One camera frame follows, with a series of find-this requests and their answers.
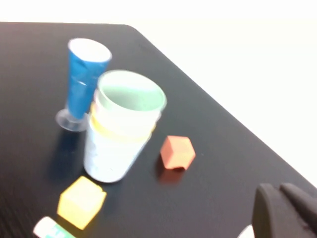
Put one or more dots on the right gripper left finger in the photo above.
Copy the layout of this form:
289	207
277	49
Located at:
272	215

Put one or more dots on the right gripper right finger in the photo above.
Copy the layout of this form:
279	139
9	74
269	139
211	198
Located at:
305	208

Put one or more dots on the orange foam cube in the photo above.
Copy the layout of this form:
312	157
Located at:
177	153

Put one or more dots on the light blue plastic cup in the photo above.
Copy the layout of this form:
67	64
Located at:
109	158

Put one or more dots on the yellow cube with chipped edge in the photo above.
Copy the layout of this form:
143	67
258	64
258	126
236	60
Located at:
80	202

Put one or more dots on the green-labelled white glue stick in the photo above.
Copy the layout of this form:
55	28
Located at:
49	229

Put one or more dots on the blue conical glass, clear foot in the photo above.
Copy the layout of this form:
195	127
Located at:
80	81

